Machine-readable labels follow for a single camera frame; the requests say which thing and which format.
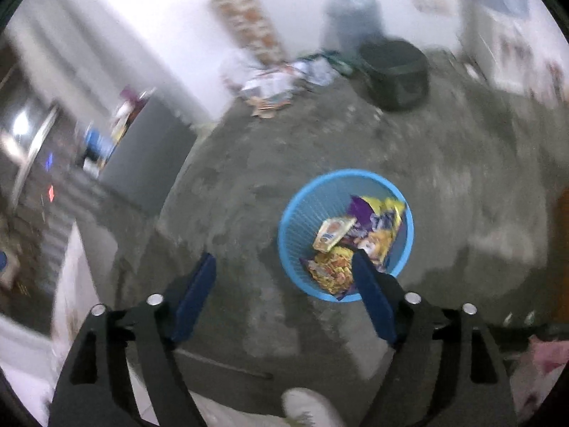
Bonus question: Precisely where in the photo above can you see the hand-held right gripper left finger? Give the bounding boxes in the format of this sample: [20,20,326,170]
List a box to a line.
[48,251,218,427]

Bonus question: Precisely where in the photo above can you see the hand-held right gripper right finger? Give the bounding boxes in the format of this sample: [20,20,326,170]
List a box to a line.
[351,250,519,427]

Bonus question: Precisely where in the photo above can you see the yellow noodle snack bag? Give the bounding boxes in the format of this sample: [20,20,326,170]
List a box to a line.
[307,249,356,300]

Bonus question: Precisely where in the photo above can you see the purple snack wrapper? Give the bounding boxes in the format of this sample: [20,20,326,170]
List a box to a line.
[348,195,407,272]

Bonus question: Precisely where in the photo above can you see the yellow biscuit packet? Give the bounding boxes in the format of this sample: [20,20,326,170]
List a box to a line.
[312,216,356,252]

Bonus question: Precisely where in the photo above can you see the blue plastic basket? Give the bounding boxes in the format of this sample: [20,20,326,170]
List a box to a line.
[278,169,415,303]

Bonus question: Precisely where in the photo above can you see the white shoe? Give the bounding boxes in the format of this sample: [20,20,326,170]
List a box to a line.
[282,388,345,427]

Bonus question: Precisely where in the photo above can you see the grey cabinet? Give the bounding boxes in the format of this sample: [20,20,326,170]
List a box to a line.
[98,95,198,214]

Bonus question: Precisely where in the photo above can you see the pink cloth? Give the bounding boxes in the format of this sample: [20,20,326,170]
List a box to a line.
[511,336,569,414]

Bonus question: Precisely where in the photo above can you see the brown cardboard box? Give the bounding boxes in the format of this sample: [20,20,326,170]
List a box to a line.
[551,187,569,321]

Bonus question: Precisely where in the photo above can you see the black rice cooker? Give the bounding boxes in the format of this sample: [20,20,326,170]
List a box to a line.
[358,39,431,112]

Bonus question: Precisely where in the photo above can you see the pile of paper packets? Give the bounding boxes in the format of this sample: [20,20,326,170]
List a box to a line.
[240,64,307,118]

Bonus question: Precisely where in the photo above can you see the white plastic bag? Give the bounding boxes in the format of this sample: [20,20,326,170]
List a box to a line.
[220,49,254,92]

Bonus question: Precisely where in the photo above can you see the clear plastic bag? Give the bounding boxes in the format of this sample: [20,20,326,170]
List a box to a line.
[302,53,356,85]

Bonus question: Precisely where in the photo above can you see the white water dispenser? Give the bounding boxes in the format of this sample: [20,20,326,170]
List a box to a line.
[471,9,569,99]

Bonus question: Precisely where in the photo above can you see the large blue water jug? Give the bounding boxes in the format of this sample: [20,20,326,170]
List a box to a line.
[321,0,385,52]

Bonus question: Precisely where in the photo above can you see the tall patterned box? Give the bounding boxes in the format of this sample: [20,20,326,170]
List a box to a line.
[200,0,285,60]

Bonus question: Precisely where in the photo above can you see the wall socket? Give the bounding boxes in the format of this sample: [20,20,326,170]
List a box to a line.
[411,0,454,16]

